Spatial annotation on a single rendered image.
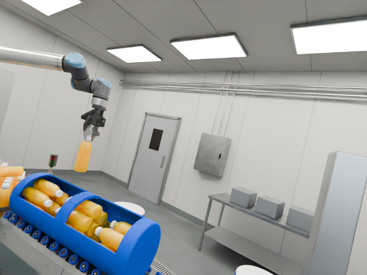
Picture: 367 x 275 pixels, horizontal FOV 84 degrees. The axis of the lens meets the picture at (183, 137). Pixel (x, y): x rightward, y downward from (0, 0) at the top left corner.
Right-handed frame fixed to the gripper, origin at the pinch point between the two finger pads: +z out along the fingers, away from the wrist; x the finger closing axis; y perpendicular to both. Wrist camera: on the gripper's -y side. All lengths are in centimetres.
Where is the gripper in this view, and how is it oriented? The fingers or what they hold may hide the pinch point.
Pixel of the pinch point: (88, 137)
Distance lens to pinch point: 137.0
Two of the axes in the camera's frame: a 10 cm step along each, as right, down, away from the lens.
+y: 8.6, 1.8, -4.7
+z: -2.3, 9.7, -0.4
